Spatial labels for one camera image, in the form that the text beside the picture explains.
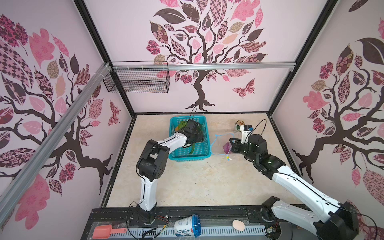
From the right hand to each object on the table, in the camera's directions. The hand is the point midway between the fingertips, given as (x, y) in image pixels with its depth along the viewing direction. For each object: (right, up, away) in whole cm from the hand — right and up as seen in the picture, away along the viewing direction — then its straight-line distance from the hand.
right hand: (230, 137), depth 77 cm
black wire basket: (-56, +38, +18) cm, 70 cm away
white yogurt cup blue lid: (-21, -38, -13) cm, 46 cm away
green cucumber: (-20, -8, +23) cm, 32 cm away
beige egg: (+2, -42, -7) cm, 42 cm away
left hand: (-16, -2, +21) cm, 26 cm away
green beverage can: (+11, +8, +23) cm, 27 cm away
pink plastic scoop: (-62, -44, -9) cm, 76 cm away
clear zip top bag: (-2, -6, +15) cm, 17 cm away
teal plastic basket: (-15, -11, +21) cm, 27 cm away
